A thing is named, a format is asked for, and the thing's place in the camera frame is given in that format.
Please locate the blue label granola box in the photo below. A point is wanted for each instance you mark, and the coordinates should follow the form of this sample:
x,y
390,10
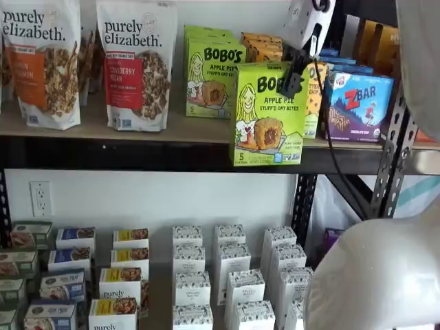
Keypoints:
x,y
68,256
75,233
62,283
49,314

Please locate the white wall power outlet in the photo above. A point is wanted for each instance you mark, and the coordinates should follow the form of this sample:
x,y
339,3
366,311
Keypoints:
x,y
41,199

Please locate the yellow Bobo's peanut butter box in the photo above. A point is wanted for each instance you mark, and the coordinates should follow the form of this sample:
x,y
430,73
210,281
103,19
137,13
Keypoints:
x,y
264,55
261,44
312,117
258,36

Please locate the red label cranberry granola bag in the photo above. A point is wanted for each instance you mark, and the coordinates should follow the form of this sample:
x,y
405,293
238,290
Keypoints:
x,y
137,86

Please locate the white plastic sheet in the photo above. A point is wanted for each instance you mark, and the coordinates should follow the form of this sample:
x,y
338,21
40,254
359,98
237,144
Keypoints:
x,y
412,199

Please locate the green Bobo's apple pie box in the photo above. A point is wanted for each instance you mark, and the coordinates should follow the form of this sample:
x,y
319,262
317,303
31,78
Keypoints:
x,y
261,137
206,29
209,36
206,96

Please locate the black metal shelving rack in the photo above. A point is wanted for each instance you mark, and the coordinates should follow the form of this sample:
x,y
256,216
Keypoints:
x,y
137,154
429,161

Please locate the purple cardboard box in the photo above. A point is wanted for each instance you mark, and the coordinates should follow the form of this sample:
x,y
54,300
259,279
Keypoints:
x,y
333,237

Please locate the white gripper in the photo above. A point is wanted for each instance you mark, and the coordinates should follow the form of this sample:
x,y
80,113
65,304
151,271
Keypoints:
x,y
306,24

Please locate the orange cardboard box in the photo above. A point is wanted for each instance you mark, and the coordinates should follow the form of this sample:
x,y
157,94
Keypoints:
x,y
388,51
366,41
426,135

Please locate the green label granola box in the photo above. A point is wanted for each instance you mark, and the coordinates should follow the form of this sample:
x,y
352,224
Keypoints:
x,y
31,233
7,319
12,290
19,263

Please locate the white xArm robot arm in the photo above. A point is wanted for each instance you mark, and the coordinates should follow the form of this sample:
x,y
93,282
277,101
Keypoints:
x,y
378,275

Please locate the purely elizabeth granola bag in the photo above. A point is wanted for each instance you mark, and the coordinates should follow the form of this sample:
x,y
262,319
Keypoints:
x,y
4,79

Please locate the orange label pumpkin granola bag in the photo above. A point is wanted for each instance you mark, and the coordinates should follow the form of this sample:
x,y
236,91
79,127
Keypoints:
x,y
44,86

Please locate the blue purple Zbar box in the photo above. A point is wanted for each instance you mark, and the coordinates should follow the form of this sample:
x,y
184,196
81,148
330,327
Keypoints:
x,y
361,113
340,61
350,69
330,52

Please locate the yellow label granola box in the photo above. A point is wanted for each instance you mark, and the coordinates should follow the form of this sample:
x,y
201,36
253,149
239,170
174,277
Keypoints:
x,y
130,235
120,282
129,256
113,313

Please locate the white patterned pantry box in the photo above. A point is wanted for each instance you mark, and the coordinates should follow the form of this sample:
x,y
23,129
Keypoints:
x,y
192,318
187,235
254,316
288,258
189,258
192,288
233,258
295,316
280,235
229,233
244,287
295,285

